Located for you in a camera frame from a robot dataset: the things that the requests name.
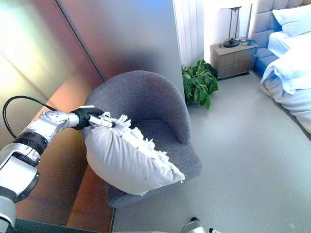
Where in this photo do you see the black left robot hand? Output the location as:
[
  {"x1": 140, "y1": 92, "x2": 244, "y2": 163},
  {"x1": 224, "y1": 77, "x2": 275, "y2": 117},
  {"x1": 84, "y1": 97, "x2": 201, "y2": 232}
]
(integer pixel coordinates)
[{"x1": 69, "y1": 105, "x2": 116, "y2": 131}]

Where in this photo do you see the white fringed pillow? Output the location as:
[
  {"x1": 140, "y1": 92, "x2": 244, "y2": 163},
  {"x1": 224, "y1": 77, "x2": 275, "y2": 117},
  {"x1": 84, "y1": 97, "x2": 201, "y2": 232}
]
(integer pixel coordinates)
[{"x1": 85, "y1": 111, "x2": 186, "y2": 196}]

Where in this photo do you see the white bed pillow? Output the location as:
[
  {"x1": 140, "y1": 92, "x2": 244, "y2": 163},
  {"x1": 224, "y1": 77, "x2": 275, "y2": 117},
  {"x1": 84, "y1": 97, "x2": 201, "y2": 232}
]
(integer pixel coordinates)
[{"x1": 271, "y1": 4, "x2": 311, "y2": 37}]

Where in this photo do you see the grey fabric tub armchair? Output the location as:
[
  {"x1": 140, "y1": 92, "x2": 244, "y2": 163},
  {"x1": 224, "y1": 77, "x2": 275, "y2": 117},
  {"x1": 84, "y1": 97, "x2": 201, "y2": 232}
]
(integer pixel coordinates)
[{"x1": 82, "y1": 70, "x2": 204, "y2": 209}]

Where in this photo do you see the dark glossy rounded desk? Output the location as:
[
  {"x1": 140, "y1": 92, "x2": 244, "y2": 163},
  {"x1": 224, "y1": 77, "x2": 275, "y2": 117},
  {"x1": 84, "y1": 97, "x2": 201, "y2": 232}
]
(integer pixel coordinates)
[{"x1": 14, "y1": 217, "x2": 115, "y2": 233}]

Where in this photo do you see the green leafy potted plant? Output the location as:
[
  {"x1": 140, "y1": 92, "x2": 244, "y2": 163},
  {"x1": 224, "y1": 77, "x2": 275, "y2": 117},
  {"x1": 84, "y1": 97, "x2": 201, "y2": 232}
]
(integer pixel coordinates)
[{"x1": 181, "y1": 59, "x2": 219, "y2": 110}]

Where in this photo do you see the white pleated curtain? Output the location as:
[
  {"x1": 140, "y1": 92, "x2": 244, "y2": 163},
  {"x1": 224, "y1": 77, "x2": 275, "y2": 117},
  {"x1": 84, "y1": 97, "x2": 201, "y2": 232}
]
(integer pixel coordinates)
[{"x1": 173, "y1": 0, "x2": 207, "y2": 67}]

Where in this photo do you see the light brown wooden nightstand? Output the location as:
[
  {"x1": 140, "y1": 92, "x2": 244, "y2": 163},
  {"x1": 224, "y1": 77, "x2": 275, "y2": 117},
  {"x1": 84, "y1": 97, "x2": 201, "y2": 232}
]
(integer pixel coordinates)
[{"x1": 210, "y1": 42, "x2": 259, "y2": 80}]

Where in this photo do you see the black slim table lamp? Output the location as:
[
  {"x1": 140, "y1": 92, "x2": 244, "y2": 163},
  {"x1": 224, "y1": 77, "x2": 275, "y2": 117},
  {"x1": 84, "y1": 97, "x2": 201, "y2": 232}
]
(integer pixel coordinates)
[{"x1": 220, "y1": 6, "x2": 243, "y2": 49}]

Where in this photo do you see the white rumpled duvet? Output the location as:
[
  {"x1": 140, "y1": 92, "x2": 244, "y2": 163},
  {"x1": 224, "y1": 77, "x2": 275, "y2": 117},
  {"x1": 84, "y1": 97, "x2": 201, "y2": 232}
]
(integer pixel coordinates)
[{"x1": 259, "y1": 31, "x2": 311, "y2": 134}]

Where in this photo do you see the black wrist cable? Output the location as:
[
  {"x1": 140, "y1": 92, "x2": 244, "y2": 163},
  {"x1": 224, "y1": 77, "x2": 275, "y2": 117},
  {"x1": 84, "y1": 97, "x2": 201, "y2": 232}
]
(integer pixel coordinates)
[{"x1": 2, "y1": 96, "x2": 59, "y2": 139}]

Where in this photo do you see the dark cable clutter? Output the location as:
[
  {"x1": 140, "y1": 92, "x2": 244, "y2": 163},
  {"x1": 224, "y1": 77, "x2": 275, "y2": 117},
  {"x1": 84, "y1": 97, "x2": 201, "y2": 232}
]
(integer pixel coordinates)
[{"x1": 239, "y1": 36, "x2": 255, "y2": 47}]

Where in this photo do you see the grey upholstered bed frame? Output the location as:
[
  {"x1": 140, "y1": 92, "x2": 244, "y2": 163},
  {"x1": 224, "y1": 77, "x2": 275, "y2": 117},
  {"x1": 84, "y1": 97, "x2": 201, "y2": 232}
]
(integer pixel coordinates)
[{"x1": 247, "y1": 0, "x2": 311, "y2": 141}]

